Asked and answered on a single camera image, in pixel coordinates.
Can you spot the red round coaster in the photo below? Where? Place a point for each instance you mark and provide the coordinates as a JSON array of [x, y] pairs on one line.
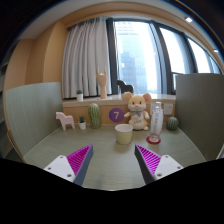
[[148, 140]]

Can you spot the small potted plant on sill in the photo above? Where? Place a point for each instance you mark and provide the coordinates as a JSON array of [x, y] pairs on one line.
[[79, 95]]

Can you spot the grey curtain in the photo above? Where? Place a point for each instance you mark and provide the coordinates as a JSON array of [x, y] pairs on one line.
[[86, 50]]

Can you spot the right grey partition panel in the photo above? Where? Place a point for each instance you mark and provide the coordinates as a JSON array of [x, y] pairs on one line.
[[200, 111]]

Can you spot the wooden hand sculpture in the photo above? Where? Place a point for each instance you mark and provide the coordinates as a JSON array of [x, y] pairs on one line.
[[102, 82]]

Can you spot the purple number seven disc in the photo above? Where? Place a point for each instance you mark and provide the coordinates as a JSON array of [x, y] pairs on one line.
[[116, 115]]

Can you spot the tall green ceramic cactus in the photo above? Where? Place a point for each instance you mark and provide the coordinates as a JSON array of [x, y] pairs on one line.
[[94, 115]]

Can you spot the clear plastic water bottle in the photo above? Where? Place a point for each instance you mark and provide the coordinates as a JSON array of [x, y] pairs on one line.
[[156, 124]]

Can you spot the cream yellow cup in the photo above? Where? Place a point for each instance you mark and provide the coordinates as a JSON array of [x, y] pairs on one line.
[[123, 133]]

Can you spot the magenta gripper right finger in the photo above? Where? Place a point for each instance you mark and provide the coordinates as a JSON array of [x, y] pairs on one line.
[[153, 166]]

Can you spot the plush mouse toy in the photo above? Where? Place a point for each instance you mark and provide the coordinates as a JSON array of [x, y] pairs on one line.
[[137, 110]]

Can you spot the black animal figurine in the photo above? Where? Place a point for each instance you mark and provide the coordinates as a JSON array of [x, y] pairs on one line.
[[125, 87]]

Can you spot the left grey partition panel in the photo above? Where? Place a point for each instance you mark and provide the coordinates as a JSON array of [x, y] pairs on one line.
[[31, 113]]

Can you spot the right white wall socket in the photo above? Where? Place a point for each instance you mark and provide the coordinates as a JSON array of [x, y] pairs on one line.
[[168, 109]]

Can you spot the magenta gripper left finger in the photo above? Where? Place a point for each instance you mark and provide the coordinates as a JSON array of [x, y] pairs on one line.
[[73, 167]]

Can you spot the pink wooden horse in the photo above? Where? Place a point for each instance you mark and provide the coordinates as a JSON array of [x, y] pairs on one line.
[[65, 120]]

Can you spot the round green ceramic cactus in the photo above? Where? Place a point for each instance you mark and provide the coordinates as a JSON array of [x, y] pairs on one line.
[[172, 123]]

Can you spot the grey partition panel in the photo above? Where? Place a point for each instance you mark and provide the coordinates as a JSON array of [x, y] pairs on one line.
[[31, 113], [200, 111]]

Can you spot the small potted plant on table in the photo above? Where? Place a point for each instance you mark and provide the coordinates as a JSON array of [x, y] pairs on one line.
[[82, 122]]

